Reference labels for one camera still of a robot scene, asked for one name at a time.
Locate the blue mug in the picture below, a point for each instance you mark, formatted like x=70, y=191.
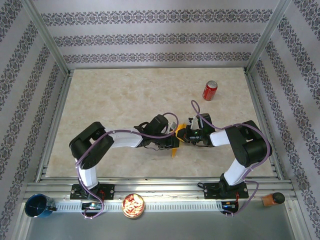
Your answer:
x=37, y=206

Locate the aluminium frame post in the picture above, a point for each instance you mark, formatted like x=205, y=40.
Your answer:
x=268, y=37
x=49, y=37

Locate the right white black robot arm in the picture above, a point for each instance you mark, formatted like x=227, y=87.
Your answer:
x=237, y=172

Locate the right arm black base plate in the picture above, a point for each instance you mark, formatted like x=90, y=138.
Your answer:
x=211, y=191

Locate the aluminium side rail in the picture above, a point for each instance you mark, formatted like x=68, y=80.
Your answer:
x=264, y=125
x=55, y=125

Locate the round bowl of red food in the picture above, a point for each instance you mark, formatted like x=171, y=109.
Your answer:
x=133, y=206

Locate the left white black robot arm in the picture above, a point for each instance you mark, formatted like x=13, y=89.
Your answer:
x=87, y=177

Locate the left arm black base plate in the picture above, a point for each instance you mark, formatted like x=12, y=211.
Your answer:
x=107, y=191

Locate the brown jar with black lid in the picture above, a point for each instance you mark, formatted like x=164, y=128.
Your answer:
x=271, y=200

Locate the grey metal shelf panel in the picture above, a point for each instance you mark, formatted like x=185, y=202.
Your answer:
x=160, y=227

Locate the orange cloth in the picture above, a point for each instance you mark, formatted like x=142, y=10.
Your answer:
x=181, y=128

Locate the small controller board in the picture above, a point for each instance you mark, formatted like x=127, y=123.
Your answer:
x=91, y=205
x=230, y=205

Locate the aluminium rail under arm bases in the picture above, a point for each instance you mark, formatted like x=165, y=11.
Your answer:
x=160, y=186

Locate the red soda can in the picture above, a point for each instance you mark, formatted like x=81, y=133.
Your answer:
x=210, y=91

